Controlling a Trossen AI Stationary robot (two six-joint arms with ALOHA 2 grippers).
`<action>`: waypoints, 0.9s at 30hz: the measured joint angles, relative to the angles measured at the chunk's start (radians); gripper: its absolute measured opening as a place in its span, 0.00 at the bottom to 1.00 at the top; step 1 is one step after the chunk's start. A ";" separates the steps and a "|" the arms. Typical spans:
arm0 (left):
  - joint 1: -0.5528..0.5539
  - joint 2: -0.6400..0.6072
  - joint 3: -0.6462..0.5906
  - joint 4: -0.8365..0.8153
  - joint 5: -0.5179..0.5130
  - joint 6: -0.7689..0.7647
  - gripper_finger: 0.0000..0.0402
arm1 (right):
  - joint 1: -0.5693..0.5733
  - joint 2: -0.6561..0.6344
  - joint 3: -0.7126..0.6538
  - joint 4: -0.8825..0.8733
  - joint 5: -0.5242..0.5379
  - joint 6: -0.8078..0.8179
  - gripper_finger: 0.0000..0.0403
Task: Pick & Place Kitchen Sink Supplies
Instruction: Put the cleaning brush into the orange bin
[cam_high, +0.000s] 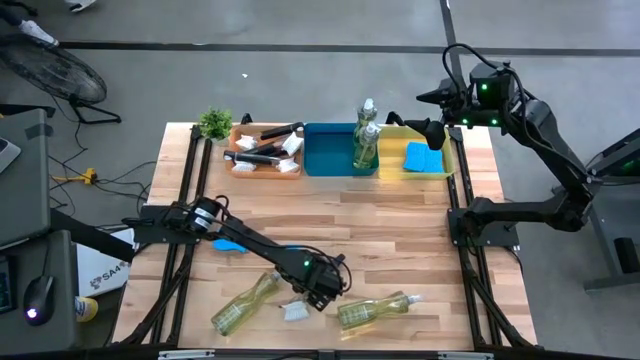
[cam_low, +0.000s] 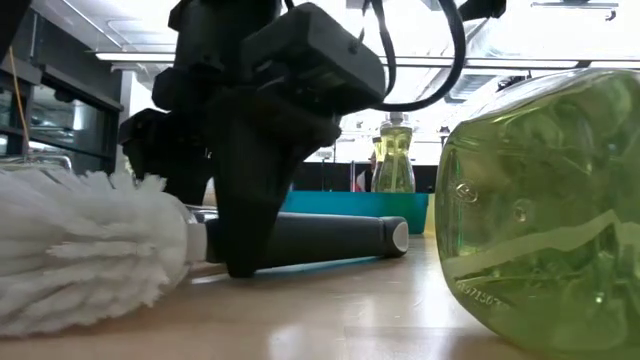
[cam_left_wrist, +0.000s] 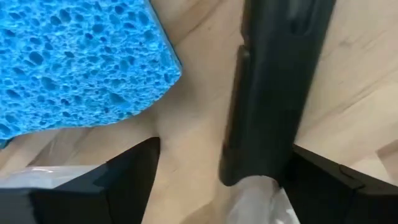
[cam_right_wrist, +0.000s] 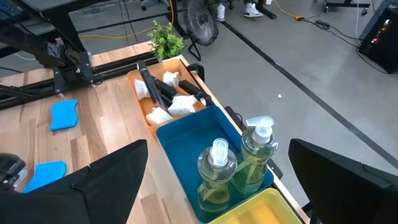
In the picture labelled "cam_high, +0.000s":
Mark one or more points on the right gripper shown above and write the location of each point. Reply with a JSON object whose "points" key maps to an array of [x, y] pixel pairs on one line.
{"points": [[472, 114]]}

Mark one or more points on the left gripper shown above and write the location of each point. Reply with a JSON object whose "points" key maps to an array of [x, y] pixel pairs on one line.
{"points": [[320, 282]]}

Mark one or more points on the green dish soap pump bottle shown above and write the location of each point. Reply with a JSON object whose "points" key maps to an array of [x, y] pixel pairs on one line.
{"points": [[245, 305], [370, 311], [366, 114], [365, 150]]}

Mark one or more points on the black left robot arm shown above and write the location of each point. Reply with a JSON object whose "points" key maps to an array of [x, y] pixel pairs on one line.
{"points": [[255, 245]]}

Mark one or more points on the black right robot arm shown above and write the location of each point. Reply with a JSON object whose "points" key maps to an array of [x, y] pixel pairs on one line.
{"points": [[560, 150]]}

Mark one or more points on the small black clamp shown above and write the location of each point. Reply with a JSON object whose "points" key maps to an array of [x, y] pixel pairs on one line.
{"points": [[246, 119], [392, 117]]}

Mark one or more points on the yellow plastic bin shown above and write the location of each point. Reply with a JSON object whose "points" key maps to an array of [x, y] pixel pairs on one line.
{"points": [[392, 160]]}

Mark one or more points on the blue plastic bin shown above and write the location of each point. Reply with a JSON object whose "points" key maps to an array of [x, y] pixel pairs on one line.
{"points": [[327, 150]]}

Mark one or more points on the orange plastic bin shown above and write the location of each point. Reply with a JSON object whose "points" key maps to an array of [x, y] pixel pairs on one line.
{"points": [[265, 174]]}

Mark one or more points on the small green potted plant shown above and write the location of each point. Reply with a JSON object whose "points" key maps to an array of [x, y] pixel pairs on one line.
{"points": [[215, 124]]}

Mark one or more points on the grey metal workstation stand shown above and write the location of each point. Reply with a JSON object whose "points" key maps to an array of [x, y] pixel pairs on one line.
{"points": [[600, 235]]}

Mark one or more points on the white printed box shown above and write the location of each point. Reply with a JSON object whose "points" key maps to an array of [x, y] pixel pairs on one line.
{"points": [[100, 260]]}

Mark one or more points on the small black box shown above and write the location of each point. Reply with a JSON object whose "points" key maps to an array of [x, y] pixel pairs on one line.
{"points": [[626, 255]]}

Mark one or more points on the yellow round object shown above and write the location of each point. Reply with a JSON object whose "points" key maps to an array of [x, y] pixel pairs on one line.
{"points": [[87, 310]]}

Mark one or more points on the black diagonal bar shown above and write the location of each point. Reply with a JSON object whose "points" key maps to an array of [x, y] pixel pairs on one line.
{"points": [[90, 237]]}

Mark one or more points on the grey desk top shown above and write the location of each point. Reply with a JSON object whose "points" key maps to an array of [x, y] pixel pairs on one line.
{"points": [[25, 200], [55, 280]]}

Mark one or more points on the black computer mouse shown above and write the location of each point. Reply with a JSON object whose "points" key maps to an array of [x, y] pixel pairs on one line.
{"points": [[40, 295]]}

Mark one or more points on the black keyboard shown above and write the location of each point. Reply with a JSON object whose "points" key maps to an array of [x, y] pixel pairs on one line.
{"points": [[6, 285]]}

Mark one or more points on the black tape strip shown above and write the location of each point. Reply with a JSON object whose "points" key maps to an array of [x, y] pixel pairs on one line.
{"points": [[39, 131]]}

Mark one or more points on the black floor fan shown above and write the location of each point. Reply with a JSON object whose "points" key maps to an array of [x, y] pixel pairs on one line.
{"points": [[55, 75]]}

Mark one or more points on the silver laptop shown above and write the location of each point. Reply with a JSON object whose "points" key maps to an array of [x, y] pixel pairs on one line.
{"points": [[6, 155]]}

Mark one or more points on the person's white shoe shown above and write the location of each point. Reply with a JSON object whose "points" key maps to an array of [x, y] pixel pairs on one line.
{"points": [[82, 4], [36, 32]]}

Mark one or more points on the person's leg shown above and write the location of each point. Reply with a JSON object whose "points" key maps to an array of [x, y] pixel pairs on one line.
{"points": [[10, 15]]}

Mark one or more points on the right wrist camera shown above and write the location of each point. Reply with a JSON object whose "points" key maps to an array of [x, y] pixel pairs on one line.
{"points": [[492, 82]]}

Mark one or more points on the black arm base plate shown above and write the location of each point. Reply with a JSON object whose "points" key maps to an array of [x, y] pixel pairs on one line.
{"points": [[500, 235], [145, 232]]}

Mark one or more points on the black aluminium frame rails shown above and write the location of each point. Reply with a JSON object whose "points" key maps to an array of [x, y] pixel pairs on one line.
{"points": [[468, 265], [170, 280]]}

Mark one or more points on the silver metal bracket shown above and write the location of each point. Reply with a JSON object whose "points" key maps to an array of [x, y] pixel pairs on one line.
{"points": [[185, 354], [465, 355]]}

